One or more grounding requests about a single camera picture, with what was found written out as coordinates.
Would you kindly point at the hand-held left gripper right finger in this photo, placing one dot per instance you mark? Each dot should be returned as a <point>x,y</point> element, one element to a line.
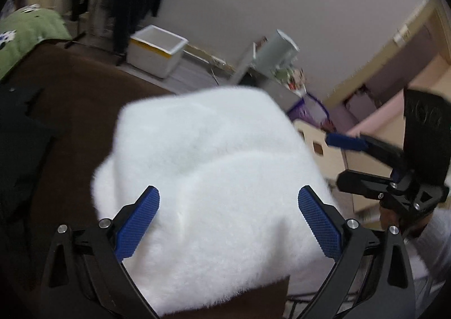
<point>317,220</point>

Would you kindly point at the person's right hand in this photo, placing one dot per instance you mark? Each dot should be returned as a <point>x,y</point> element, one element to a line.
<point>389,215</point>

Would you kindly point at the pink furniture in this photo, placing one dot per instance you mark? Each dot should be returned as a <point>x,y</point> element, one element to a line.
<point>380,121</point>

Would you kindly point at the beige cabinet with square holes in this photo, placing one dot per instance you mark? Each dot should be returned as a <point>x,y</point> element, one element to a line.
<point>327,157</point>

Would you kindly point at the wall switch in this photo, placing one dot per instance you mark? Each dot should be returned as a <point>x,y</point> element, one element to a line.
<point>401,35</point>

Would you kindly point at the black garment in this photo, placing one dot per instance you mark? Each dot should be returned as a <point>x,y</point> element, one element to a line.
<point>21,150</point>

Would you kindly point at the green printed blanket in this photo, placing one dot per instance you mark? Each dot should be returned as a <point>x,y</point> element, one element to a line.
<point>24,30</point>

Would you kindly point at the grey bin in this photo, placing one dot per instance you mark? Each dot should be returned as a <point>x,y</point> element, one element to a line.
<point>278,51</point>

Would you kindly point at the person's right forearm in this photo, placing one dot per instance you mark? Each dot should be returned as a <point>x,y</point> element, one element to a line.
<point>433,252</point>

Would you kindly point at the white foam box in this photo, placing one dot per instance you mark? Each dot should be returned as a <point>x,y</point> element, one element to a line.
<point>155,51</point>

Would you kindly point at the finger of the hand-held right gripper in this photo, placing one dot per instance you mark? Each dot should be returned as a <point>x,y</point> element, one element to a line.
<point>345,143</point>
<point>363,183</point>

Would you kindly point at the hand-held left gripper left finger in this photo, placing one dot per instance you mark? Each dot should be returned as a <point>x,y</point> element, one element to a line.
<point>141,220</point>

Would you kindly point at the purple basket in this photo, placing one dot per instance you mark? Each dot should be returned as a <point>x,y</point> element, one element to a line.
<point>310,111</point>

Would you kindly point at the white fuzzy sweater black trim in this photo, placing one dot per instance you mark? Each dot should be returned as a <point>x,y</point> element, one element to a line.
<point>211,181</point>

